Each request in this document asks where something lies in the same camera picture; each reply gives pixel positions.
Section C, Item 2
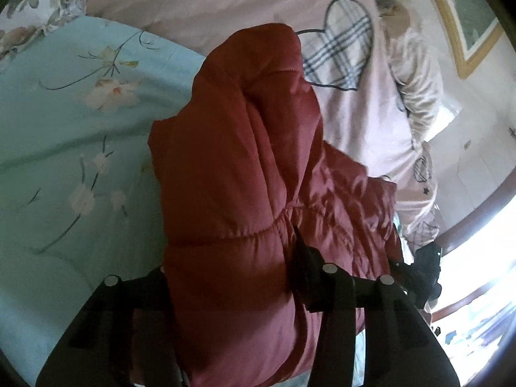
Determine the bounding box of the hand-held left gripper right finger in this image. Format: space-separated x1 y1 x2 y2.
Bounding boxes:
289 225 461 387

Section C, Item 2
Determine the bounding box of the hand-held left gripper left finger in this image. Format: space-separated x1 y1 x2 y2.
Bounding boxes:
35 266 187 387

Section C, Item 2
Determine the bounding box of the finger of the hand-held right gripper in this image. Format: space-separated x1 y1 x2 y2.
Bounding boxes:
388 259 422 297

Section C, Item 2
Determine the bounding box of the red quilted jacket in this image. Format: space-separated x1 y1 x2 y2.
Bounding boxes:
147 23 409 387

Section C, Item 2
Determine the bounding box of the white grid-pattern cloth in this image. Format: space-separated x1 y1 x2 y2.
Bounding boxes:
402 212 441 253

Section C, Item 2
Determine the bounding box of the light blue floral bed sheet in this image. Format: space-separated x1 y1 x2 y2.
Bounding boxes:
0 14 210 387

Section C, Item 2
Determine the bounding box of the beige plush cloth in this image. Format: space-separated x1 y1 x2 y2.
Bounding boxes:
373 0 445 146

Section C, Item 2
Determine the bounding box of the pink duvet with plaid hearts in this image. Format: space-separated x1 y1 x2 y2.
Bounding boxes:
78 0 442 246

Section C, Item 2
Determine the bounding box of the white floral ruffled pillow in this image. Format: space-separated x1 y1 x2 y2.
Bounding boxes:
0 0 87 55

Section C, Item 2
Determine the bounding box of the dark wooden bed frame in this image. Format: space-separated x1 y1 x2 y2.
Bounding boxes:
433 191 516 256

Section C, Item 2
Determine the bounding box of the gold picture frame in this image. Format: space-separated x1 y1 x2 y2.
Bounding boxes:
415 0 505 81

